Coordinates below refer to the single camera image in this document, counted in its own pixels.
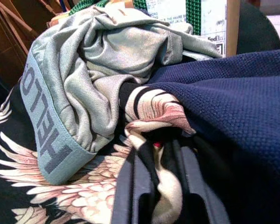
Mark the green black woven strap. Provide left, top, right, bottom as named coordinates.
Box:
left=68, top=0, right=109, bottom=16
left=186, top=0, right=202, bottom=36

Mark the grey green lettered waistband garment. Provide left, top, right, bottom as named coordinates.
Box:
left=19, top=5, right=223, bottom=186

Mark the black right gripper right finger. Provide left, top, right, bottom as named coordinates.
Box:
left=175, top=137, right=231, bottom=224

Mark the black crane print garment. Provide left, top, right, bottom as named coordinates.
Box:
left=0, top=81, right=196, bottom=224

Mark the brown wooden cabinet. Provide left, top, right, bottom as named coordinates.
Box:
left=0, top=0, right=61, bottom=94

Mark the navy blue textured garment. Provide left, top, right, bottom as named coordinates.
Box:
left=146, top=49, right=280, bottom=224

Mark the dark round chair back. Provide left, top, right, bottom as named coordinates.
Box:
left=236, top=1, right=280, bottom=55

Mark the cardboard box with shipping label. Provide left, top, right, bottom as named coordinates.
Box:
left=50, top=0, right=240, bottom=58

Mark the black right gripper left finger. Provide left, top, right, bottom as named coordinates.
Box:
left=111, top=149, right=160, bottom=224

